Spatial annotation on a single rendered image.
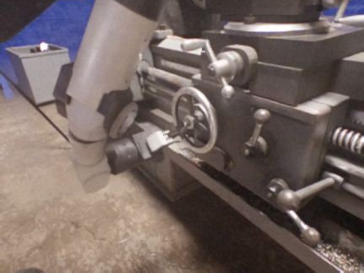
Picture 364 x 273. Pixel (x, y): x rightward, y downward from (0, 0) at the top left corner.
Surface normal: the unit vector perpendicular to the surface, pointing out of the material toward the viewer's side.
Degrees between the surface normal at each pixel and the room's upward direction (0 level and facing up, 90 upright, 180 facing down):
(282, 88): 90
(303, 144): 90
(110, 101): 82
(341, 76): 90
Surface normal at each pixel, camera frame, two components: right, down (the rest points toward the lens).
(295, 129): -0.80, 0.30
